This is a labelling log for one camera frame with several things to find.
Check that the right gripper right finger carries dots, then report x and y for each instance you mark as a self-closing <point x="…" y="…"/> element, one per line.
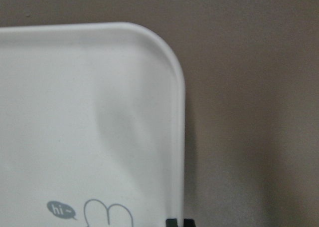
<point x="189" y="223"/>

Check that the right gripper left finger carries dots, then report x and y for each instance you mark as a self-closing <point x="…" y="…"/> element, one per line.
<point x="171" y="223"/>

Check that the cream rabbit tray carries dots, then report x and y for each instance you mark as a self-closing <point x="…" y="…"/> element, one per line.
<point x="92" y="120"/>

